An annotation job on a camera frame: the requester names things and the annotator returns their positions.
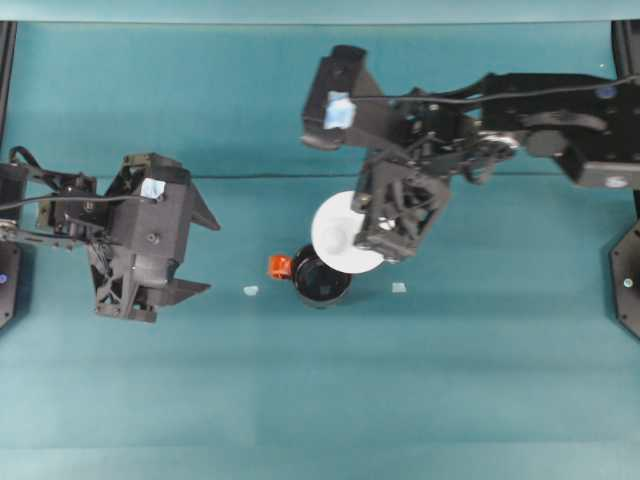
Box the white paper cup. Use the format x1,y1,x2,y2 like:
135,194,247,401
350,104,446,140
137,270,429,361
310,189,387,275

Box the black cup holder red handle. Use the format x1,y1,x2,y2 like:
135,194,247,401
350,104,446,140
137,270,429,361
268,243,353,311

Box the blue-green table cloth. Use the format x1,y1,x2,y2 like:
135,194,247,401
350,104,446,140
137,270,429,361
0,19,640,480

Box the blue-green backdrop cloth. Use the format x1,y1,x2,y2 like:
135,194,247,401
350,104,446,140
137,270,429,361
0,0,640,25

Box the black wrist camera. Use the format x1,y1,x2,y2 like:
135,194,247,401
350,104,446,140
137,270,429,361
300,44,389,151
108,167,196,259

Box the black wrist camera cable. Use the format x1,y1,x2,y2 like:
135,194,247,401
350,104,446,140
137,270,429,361
0,193,151,211
349,74,640,107

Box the black frame post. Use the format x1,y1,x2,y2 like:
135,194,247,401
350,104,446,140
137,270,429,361
610,19,640,81
0,20,19,166

